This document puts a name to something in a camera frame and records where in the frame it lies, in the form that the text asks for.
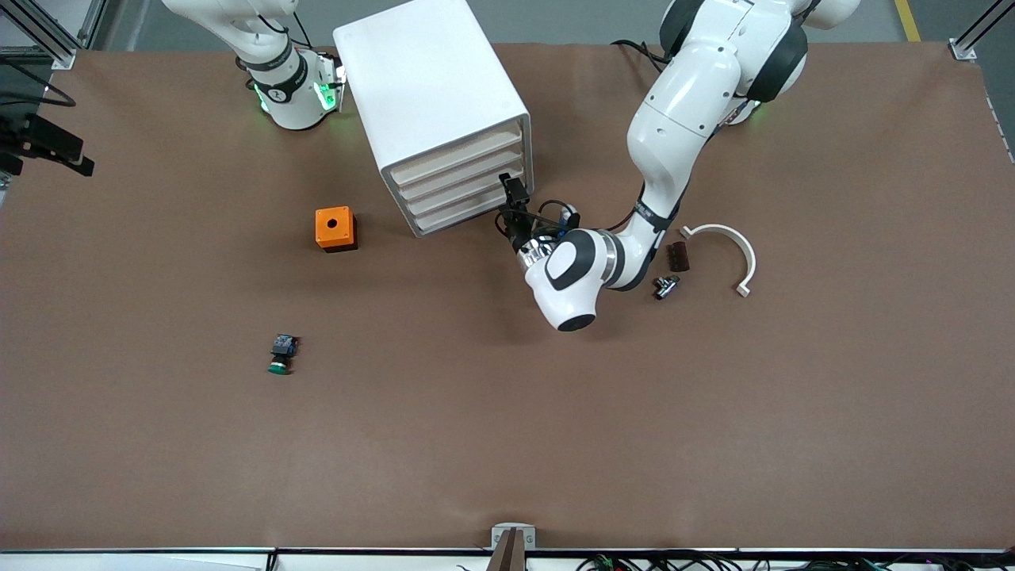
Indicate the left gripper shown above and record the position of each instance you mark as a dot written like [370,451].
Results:
[521,232]

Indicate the green push button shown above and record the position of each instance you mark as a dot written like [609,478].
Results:
[281,349]

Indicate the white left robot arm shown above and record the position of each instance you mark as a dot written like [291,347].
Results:
[690,87]

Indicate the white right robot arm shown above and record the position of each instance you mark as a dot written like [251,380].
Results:
[293,103]

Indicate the small brown block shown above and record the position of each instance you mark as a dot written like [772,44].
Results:
[679,257]

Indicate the silver metal fitting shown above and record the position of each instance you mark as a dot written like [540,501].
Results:
[664,289]

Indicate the aluminium frame profile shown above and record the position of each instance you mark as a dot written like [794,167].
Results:
[65,59]
[962,50]
[93,20]

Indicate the orange push button enclosure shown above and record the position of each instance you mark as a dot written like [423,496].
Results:
[333,226]

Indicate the white curved plastic bracket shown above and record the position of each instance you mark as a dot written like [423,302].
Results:
[750,260]

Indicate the grey metal table bracket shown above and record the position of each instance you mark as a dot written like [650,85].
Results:
[497,538]

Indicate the dark support post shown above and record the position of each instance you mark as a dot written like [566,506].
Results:
[509,559]

